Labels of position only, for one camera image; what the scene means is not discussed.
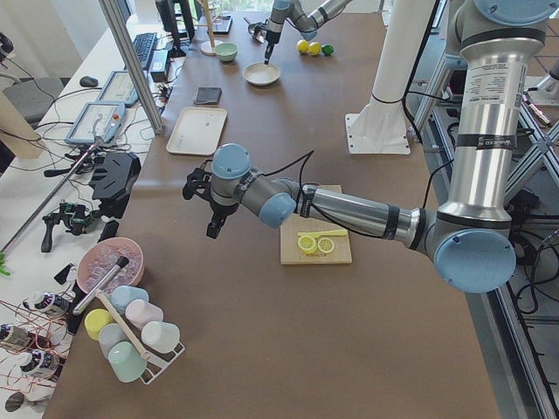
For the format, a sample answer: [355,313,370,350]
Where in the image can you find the black keyboard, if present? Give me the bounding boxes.
[133,32,157,70]

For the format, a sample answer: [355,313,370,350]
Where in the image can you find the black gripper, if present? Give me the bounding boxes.
[264,30,280,65]
[206,202,238,238]

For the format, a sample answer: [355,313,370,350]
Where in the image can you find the white pedestal column base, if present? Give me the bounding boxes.
[346,0,438,155]

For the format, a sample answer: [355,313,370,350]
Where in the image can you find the cream rabbit tray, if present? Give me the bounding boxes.
[166,106,227,156]

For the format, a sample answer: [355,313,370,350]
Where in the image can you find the black computer mouse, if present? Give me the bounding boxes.
[79,76,99,87]

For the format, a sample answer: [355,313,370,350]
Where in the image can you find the blue teach pendant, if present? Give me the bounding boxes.
[97,71,139,107]
[65,101,126,144]

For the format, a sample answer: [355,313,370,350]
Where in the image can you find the mint green bowl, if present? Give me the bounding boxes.
[214,42,238,63]

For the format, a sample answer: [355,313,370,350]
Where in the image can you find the cream round plate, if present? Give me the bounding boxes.
[243,62,280,86]

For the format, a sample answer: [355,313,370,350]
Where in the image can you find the yellow plastic knife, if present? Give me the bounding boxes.
[297,229,348,238]

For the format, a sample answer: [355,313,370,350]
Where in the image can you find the pastel blue cup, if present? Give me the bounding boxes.
[111,285,149,313]

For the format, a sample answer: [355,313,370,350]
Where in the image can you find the pink bowl with ice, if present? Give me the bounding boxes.
[77,237,145,294]

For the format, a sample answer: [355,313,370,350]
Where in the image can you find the black handled muddler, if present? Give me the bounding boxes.
[72,256,129,316]

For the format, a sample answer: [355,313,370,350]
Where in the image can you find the blue teach pendant lower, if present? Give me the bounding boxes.
[65,101,126,144]

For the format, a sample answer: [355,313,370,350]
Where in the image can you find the yellow lemon outer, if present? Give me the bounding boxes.
[296,39,309,54]

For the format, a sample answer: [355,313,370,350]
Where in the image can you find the black monitor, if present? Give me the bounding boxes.
[155,0,195,58]

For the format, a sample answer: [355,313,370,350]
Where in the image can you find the yellow lemon middle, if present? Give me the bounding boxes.
[307,42,321,56]

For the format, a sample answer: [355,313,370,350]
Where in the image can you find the wooden cup stand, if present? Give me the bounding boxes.
[196,0,223,56]

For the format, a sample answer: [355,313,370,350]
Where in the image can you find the long metal grabber tool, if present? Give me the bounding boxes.
[0,113,108,277]

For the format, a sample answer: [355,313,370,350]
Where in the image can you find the aluminium frame post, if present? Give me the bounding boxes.
[99,0,163,134]

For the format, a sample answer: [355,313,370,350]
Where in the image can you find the lemon slice near edge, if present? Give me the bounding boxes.
[317,237,335,254]

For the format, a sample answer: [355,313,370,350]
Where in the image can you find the pastel pink cup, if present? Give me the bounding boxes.
[125,299,163,330]

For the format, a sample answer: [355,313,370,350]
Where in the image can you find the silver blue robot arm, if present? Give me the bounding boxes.
[204,1,558,293]
[264,0,351,65]

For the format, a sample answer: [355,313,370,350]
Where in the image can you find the white cup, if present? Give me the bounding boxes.
[141,321,180,354]

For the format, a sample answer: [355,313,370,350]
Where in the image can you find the yellow cup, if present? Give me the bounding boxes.
[85,308,114,340]

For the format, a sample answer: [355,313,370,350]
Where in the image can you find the blue teach pendant upper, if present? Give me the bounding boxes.
[97,71,139,107]

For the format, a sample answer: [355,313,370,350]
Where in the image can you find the mint green cup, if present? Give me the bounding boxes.
[107,341,147,382]

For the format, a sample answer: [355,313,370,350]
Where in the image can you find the grey folded cloth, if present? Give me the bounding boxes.
[194,86,222,105]

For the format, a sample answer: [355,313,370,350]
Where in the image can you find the green lime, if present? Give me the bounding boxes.
[321,45,335,57]

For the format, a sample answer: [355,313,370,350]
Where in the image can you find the yellow lemon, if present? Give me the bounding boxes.
[296,39,309,54]
[307,42,321,56]

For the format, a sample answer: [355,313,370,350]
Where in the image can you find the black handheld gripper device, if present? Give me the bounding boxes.
[89,152,141,218]

